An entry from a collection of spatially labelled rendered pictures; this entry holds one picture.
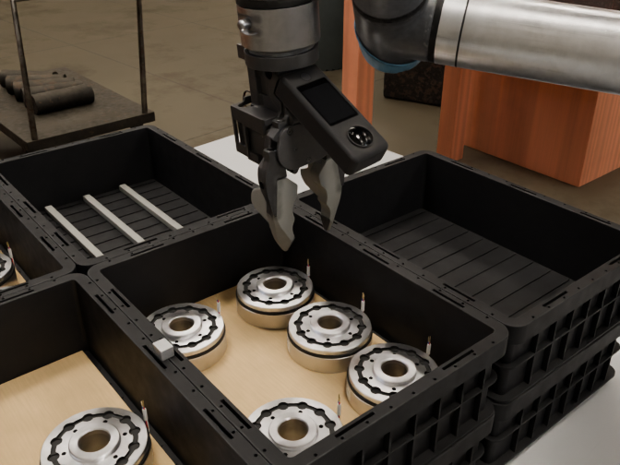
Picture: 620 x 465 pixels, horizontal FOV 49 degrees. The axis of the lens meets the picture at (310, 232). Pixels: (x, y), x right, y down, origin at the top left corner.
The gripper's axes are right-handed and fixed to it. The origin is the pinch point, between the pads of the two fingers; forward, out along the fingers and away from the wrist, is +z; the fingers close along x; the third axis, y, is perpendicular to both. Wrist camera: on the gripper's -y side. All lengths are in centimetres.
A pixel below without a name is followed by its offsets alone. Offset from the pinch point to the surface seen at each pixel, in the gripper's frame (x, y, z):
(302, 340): 2.6, -0.2, 13.8
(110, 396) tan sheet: 23.2, 8.6, 15.1
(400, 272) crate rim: -9.7, -4.1, 8.1
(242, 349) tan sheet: 7.1, 6.3, 16.6
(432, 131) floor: -228, 190, 120
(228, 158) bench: -38, 85, 33
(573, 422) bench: -26.1, -19.8, 32.7
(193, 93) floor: -157, 334, 114
